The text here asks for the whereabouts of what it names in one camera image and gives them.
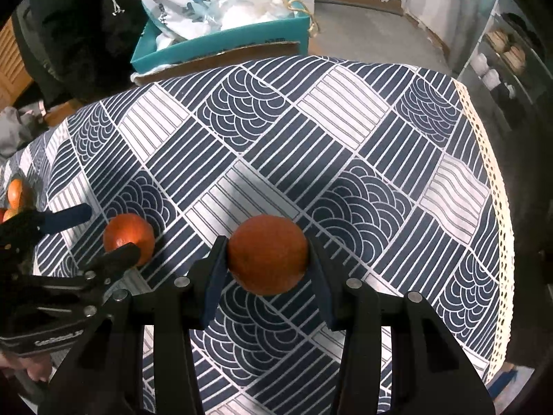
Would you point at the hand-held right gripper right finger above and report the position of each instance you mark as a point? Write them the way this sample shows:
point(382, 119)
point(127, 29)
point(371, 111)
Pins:
point(322, 289)

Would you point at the metal shoe rack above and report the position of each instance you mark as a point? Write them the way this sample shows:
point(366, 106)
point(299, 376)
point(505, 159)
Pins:
point(518, 95)

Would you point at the teal cardboard box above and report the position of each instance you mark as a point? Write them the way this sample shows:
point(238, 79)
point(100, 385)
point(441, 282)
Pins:
point(224, 43)

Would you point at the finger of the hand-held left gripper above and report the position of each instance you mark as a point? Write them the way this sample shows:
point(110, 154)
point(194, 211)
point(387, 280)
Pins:
point(116, 261)
point(65, 219)

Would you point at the person's left hand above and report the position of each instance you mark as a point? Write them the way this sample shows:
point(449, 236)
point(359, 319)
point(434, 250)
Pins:
point(39, 367)

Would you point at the clear plastic bag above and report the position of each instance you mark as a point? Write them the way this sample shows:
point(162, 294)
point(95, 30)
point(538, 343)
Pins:
point(250, 4)

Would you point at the grey garment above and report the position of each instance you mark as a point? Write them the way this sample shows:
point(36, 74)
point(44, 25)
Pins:
point(17, 134)

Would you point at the wooden cabinet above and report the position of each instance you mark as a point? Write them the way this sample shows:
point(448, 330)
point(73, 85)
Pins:
point(13, 65)

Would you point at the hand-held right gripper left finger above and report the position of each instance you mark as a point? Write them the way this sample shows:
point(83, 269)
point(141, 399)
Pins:
point(214, 285)

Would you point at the beige shoe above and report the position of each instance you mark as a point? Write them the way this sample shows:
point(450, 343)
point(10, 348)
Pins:
point(515, 58)
point(497, 41)

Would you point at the white printed plastic bag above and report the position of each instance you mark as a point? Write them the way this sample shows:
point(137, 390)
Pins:
point(173, 0)

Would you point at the dark hanging clothes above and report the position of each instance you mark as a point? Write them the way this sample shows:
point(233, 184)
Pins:
point(77, 52)

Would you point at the white shoe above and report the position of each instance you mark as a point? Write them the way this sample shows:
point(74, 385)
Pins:
point(478, 63)
point(491, 79)

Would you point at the navy white patterned tablecloth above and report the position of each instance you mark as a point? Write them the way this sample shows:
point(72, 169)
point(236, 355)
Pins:
point(345, 138)

